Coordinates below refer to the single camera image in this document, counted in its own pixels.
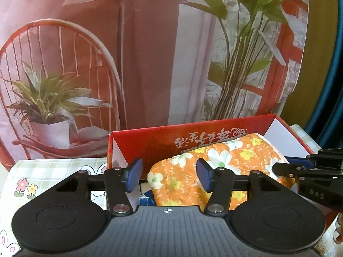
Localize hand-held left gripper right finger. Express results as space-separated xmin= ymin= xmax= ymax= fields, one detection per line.
xmin=196 ymin=158 xmax=285 ymax=217

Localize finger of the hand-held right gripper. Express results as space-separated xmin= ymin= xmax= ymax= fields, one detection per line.
xmin=272 ymin=162 xmax=343 ymax=180
xmin=284 ymin=147 xmax=343 ymax=169

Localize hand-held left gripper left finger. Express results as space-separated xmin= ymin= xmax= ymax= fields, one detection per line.
xmin=52 ymin=158 xmax=144 ymax=217

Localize orange floral packet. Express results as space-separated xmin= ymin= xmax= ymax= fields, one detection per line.
xmin=147 ymin=132 xmax=296 ymax=210

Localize red cardboard box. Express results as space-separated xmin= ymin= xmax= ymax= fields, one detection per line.
xmin=107 ymin=114 xmax=322 ymax=215

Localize person's right hand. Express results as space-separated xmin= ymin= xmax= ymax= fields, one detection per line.
xmin=333 ymin=212 xmax=343 ymax=247

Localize blue white packet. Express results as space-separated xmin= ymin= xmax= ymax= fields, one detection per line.
xmin=138 ymin=189 xmax=156 ymax=207

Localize blue curtain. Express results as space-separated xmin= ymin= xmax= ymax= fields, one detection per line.
xmin=305 ymin=0 xmax=343 ymax=152

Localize green checked bunny tablecloth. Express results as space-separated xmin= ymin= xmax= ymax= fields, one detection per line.
xmin=0 ymin=124 xmax=343 ymax=257

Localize olive yellow curtain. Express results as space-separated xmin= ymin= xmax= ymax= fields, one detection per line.
xmin=271 ymin=0 xmax=338 ymax=140

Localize printed room scene backdrop cloth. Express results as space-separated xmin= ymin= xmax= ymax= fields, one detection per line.
xmin=0 ymin=0 xmax=311 ymax=166

